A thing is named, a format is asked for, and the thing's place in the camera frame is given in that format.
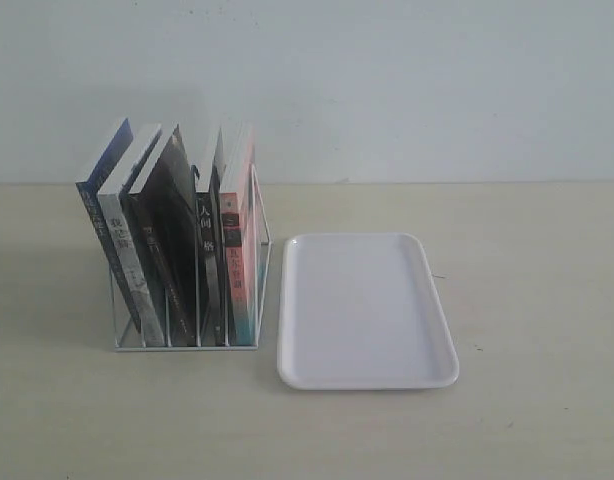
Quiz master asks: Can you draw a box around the blue book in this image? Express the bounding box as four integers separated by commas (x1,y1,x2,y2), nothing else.
75,117,144,334

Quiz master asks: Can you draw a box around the black white book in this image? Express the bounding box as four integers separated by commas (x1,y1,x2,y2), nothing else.
195,125,225,346

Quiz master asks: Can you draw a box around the pink red book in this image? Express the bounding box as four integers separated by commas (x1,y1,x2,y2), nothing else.
219,123,254,346

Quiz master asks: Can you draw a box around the dark brown book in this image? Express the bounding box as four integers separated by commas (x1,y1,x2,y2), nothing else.
128,123,197,347

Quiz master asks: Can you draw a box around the grey white book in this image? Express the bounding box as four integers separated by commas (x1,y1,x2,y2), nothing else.
97,123,165,347

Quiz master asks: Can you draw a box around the white plastic tray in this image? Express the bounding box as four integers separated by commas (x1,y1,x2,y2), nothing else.
277,232,460,391

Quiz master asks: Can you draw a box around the white wire book rack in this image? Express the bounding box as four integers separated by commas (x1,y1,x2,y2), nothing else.
108,165,274,352

